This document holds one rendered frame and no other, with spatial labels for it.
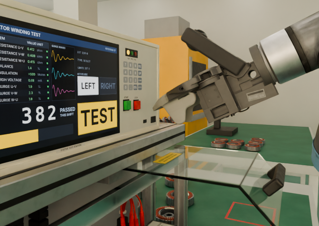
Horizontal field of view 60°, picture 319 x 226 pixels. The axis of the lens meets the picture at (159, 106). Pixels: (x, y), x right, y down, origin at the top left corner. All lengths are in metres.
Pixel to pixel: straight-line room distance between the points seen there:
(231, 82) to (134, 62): 0.22
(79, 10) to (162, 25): 1.26
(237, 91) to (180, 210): 0.44
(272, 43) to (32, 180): 0.37
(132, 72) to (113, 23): 6.45
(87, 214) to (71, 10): 4.26
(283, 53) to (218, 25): 5.47
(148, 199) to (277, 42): 0.57
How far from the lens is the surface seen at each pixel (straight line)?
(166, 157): 0.61
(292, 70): 0.44
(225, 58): 0.45
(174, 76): 4.06
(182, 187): 0.77
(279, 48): 0.43
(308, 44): 0.43
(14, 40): 0.38
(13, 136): 0.38
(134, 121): 0.58
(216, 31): 5.88
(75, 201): 0.66
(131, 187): 0.54
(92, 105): 0.47
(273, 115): 5.62
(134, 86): 0.58
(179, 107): 0.48
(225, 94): 0.44
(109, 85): 0.51
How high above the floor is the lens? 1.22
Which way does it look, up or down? 4 degrees down
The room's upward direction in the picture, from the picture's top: straight up
